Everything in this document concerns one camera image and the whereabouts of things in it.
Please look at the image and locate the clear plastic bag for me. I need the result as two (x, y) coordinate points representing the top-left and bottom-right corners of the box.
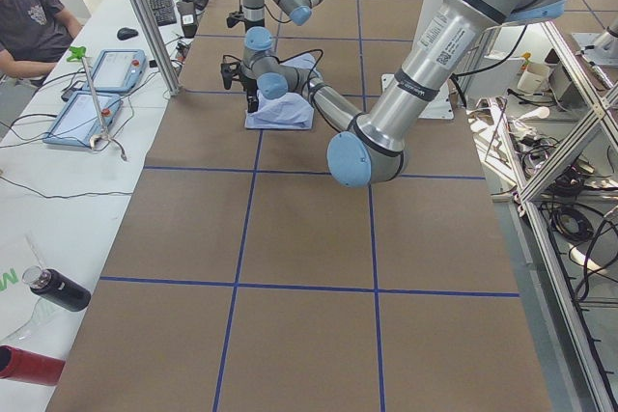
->
(1, 233), (45, 340)

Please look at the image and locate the black keyboard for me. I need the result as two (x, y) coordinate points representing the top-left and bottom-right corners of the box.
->
(147, 0), (177, 26)

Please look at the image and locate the blue teach pendant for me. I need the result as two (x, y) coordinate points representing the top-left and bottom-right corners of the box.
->
(92, 49), (148, 94)
(42, 91), (122, 149)

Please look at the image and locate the red water bottle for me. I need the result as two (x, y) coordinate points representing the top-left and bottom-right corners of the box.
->
(1, 345), (65, 386)

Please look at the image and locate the metal stand with green clip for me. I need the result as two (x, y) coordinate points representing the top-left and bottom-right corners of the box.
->
(67, 45), (127, 162)

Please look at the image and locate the black computer mouse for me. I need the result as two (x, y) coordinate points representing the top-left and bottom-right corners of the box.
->
(117, 27), (139, 41)

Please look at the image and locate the black water bottle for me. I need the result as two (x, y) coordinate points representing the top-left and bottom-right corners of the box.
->
(22, 266), (91, 312)

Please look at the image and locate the lower blue teach pendant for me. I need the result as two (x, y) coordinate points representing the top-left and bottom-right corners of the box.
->
(42, 91), (122, 149)

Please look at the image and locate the aluminium frame post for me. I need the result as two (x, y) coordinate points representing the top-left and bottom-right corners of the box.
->
(129, 0), (180, 96)

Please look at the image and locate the blue striped button shirt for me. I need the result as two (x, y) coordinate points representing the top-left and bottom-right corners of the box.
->
(244, 71), (314, 130)

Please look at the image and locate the seated person in grey shirt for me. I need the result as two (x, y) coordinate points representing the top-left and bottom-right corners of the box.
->
(1, 0), (82, 79)

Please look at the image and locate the upper blue teach pendant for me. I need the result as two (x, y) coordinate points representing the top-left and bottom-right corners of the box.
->
(92, 49), (148, 94)

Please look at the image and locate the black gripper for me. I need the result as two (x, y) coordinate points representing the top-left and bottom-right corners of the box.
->
(220, 59), (259, 114)
(226, 11), (265, 31)

